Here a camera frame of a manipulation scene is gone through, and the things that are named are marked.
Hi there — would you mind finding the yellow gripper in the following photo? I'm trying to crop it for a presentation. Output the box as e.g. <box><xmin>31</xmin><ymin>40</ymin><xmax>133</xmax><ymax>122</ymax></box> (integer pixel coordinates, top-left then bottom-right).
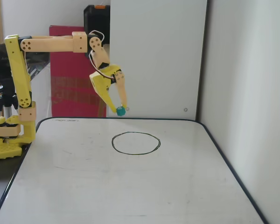
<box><xmin>89</xmin><ymin>64</ymin><xmax>128</xmax><ymax>113</ymax></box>

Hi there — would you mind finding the black drawn circle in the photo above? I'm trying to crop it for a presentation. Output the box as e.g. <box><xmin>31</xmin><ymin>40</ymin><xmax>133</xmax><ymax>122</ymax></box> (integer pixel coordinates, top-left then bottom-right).
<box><xmin>111</xmin><ymin>131</ymin><xmax>161</xmax><ymax>156</ymax></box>

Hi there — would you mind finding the cardboard box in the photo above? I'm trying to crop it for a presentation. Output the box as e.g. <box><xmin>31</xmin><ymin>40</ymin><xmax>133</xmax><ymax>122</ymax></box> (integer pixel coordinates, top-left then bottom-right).
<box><xmin>102</xmin><ymin>43</ymin><xmax>111</xmax><ymax>63</ymax></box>

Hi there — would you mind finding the red board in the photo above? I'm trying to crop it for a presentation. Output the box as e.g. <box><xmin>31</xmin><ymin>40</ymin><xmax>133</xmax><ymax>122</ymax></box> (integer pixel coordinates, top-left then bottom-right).
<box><xmin>49</xmin><ymin>25</ymin><xmax>107</xmax><ymax>118</ymax></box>

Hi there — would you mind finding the white upright panel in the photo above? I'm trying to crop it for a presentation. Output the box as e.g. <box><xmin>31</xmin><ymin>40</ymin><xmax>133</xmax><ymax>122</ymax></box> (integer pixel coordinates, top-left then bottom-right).
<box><xmin>106</xmin><ymin>0</ymin><xmax>211</xmax><ymax>121</ymax></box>

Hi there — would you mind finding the black case with orange latch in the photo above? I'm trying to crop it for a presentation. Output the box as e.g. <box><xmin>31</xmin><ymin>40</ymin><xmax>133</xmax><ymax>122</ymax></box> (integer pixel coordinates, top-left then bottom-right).
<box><xmin>83</xmin><ymin>4</ymin><xmax>111</xmax><ymax>59</ymax></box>

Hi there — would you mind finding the white dry-erase board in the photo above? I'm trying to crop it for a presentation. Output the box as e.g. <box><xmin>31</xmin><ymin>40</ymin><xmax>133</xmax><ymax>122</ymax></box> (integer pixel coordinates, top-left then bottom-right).
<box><xmin>0</xmin><ymin>117</ymin><xmax>270</xmax><ymax>224</ymax></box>

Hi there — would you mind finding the black and silver tripod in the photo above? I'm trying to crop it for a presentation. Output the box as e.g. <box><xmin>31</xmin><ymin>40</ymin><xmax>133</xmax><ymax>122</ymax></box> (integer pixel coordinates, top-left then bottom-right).
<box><xmin>0</xmin><ymin>77</ymin><xmax>20</xmax><ymax>117</ymax></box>

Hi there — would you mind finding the black bag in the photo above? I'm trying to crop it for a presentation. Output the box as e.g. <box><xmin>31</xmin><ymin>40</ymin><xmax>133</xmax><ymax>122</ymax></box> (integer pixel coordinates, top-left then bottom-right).
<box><xmin>0</xmin><ymin>42</ymin><xmax>51</xmax><ymax>79</ymax></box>

